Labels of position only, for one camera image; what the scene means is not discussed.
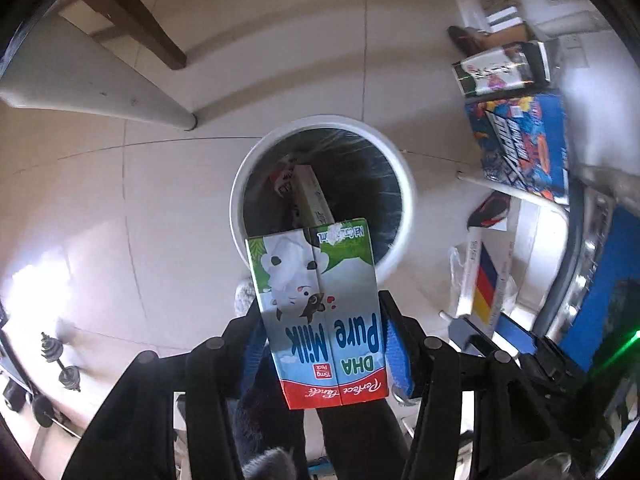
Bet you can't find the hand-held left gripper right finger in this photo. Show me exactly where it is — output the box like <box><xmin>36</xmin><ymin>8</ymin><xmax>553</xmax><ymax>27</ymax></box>
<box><xmin>377</xmin><ymin>290</ymin><xmax>568</xmax><ymax>480</ymax></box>

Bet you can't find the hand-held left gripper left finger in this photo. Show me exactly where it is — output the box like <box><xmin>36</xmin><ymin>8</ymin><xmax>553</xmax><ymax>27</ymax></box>
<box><xmin>62</xmin><ymin>304</ymin><xmax>281</xmax><ymax>480</ymax></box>

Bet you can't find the green and blue milk carton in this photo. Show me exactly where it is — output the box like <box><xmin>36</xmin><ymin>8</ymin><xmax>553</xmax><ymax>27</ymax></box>
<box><xmin>245</xmin><ymin>217</ymin><xmax>390</xmax><ymax>411</ymax></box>

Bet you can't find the white round trash bin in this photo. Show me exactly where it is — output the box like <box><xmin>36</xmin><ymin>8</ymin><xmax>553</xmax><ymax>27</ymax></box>
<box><xmin>229</xmin><ymin>115</ymin><xmax>418</xmax><ymax>286</ymax></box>

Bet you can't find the blue panel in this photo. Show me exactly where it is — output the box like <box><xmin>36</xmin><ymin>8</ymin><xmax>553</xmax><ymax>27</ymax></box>
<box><xmin>557</xmin><ymin>204</ymin><xmax>640</xmax><ymax>376</ymax></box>

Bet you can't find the white box with striped label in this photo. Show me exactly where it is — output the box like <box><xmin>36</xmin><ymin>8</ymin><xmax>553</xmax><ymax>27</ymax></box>
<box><xmin>450</xmin><ymin>226</ymin><xmax>519</xmax><ymax>335</ymax></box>

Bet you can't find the red and black shoe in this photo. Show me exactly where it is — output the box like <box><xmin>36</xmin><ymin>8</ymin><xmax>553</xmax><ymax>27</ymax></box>
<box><xmin>467</xmin><ymin>193</ymin><xmax>514</xmax><ymax>229</ymax></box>

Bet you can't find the beige carton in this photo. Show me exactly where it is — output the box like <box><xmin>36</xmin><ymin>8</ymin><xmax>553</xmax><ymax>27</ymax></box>
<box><xmin>291</xmin><ymin>163</ymin><xmax>337</xmax><ymax>229</ymax></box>

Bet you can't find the red and white packet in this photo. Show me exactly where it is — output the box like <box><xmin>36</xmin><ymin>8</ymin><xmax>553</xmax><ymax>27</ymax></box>
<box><xmin>266</xmin><ymin>162</ymin><xmax>297</xmax><ymax>202</ymax></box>

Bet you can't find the black dumbbell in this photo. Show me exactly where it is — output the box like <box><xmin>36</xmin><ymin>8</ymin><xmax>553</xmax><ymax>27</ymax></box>
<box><xmin>40</xmin><ymin>331</ymin><xmax>82</xmax><ymax>393</ymax></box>

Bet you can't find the colourful comic print box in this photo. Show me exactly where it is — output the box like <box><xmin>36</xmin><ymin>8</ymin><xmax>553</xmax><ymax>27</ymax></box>
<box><xmin>464</xmin><ymin>89</ymin><xmax>572</xmax><ymax>206</ymax></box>

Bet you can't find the white printed box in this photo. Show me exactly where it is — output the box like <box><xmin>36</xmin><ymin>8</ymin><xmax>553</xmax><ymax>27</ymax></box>
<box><xmin>451</xmin><ymin>41</ymin><xmax>552</xmax><ymax>99</ymax></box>

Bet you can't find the brown sandal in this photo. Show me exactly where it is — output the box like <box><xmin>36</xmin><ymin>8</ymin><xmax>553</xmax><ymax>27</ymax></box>
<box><xmin>447</xmin><ymin>25</ymin><xmax>493</xmax><ymax>57</ymax></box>

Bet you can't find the grey table leg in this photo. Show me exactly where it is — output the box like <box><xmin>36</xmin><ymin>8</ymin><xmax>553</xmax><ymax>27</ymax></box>
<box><xmin>0</xmin><ymin>10</ymin><xmax>198</xmax><ymax>133</ymax></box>

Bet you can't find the dark wooden table leg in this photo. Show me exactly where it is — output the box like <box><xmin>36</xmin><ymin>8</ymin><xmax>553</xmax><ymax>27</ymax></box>
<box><xmin>82</xmin><ymin>0</ymin><xmax>188</xmax><ymax>71</ymax></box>

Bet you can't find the curved grey metal frame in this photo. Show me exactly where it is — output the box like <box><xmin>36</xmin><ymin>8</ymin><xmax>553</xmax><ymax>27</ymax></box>
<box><xmin>530</xmin><ymin>175</ymin><xmax>618</xmax><ymax>343</ymax></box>

